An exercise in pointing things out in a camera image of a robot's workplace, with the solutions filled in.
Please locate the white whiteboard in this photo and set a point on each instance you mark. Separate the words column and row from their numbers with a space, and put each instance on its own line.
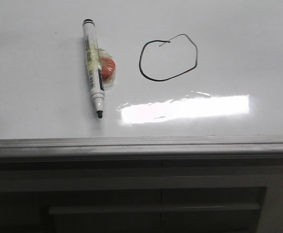
column 183, row 68

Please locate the white black whiteboard marker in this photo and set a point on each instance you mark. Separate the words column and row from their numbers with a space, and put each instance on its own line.
column 94, row 66

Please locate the grey aluminium whiteboard frame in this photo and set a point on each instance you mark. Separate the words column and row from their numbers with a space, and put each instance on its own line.
column 140, row 148

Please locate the grey cabinet with handle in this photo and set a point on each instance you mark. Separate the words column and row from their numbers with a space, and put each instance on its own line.
column 159, row 196

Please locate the red round magnet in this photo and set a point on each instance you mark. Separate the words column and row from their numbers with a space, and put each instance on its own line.
column 108, row 68

